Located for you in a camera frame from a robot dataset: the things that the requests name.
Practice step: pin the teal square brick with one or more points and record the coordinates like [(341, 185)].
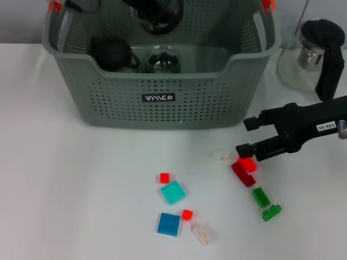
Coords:
[(173, 192)]

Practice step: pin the grey-green perforated storage bin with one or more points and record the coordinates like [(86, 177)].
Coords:
[(122, 108)]

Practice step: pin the green rectangular brick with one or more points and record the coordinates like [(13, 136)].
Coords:
[(261, 197)]

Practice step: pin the small red square brick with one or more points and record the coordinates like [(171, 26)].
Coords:
[(164, 178)]

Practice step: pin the dark clay teapot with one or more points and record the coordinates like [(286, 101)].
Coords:
[(111, 54)]

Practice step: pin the green stepped brick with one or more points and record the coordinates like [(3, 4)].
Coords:
[(271, 212)]

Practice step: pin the long clear white brick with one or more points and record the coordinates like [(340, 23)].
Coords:
[(204, 233)]

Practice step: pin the bright red brick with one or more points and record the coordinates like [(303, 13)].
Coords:
[(248, 165)]

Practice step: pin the blue four-stud brick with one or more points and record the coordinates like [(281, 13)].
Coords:
[(168, 224)]

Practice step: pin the glass teacup with black sleeve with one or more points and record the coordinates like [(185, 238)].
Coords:
[(162, 62), (162, 19)]

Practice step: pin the dark red translucent brick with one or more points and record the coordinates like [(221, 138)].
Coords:
[(244, 177)]

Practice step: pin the small white brick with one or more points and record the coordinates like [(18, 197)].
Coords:
[(219, 156)]

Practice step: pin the small red sloped brick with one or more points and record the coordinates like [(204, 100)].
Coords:
[(187, 214)]

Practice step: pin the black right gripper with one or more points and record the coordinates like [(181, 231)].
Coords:
[(303, 122)]

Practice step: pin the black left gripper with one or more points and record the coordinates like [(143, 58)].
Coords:
[(132, 4)]

